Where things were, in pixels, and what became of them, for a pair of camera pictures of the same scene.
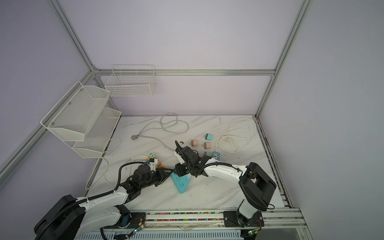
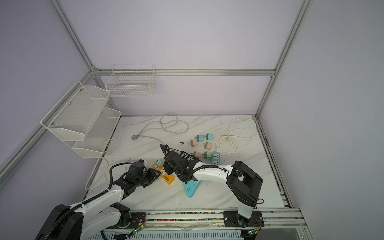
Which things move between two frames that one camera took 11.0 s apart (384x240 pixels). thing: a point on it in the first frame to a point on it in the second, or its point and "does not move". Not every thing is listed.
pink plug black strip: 194,142 does not move
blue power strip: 216,155 does not move
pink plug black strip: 207,145 does not move
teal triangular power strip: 180,182 to 191,187
